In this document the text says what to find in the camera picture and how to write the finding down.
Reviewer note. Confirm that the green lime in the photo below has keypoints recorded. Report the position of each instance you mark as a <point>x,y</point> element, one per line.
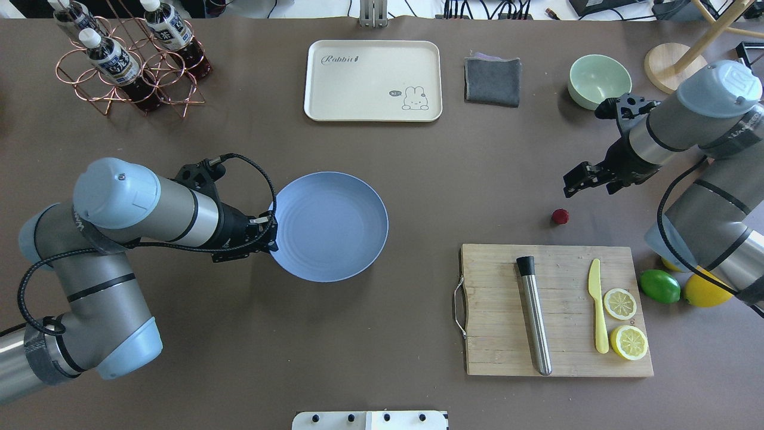
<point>660,286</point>

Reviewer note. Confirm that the copper wire bottle rack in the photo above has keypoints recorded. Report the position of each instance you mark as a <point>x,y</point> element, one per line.
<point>158,77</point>

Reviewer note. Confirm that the blue plate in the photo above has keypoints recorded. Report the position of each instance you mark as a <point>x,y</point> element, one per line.
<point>331,226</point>

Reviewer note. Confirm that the yellow plastic knife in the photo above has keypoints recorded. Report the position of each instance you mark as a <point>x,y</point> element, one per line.
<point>595,291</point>

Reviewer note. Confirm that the grey folded cloth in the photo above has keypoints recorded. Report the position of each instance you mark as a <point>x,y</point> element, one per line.
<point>492,80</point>

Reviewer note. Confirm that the upper whole yellow lemon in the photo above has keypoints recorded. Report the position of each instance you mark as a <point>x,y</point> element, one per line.
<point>672,267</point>

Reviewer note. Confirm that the wooden cup stand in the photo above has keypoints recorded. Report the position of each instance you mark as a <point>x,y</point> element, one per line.
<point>668,65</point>

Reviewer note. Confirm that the red strawberry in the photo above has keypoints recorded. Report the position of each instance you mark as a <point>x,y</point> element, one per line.
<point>560,216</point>

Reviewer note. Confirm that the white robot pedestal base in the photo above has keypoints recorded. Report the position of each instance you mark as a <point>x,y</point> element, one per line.
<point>380,419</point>

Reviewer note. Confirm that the lower lemon half slice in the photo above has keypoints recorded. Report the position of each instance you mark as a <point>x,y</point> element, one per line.
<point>629,342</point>

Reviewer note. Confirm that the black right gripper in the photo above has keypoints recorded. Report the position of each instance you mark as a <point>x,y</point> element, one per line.
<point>621,160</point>

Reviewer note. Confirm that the top drink bottle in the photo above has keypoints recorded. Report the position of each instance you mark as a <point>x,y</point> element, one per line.
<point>119,67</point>

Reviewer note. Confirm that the upper lemon half slice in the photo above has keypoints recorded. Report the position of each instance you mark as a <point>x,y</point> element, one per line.
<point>620,304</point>

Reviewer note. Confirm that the whole yellow lemon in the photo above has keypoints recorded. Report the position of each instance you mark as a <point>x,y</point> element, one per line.
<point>672,267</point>
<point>704,294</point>

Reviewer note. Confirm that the cream rabbit tray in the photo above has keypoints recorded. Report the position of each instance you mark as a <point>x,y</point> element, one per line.
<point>373,81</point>

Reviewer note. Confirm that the lemon half slice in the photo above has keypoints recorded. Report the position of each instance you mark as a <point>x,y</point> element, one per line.
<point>629,342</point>
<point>620,304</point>

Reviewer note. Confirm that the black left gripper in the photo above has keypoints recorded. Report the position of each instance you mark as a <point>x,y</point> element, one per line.
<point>234,226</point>

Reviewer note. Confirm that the steel muddler black tip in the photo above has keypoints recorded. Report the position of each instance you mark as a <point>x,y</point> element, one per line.
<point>533,306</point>

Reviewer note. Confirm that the green bowl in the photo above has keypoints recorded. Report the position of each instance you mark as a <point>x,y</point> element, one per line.
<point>594,78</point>

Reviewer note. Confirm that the lower whole yellow lemon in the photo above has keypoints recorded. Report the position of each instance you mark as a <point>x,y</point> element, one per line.
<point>704,294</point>

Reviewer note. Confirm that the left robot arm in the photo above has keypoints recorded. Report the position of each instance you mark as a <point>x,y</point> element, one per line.
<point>82,305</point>

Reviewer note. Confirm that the bamboo cutting board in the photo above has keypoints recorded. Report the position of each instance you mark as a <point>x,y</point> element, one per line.
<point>497,342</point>

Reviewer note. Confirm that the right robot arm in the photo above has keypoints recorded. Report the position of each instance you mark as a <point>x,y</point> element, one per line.
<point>718,111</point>

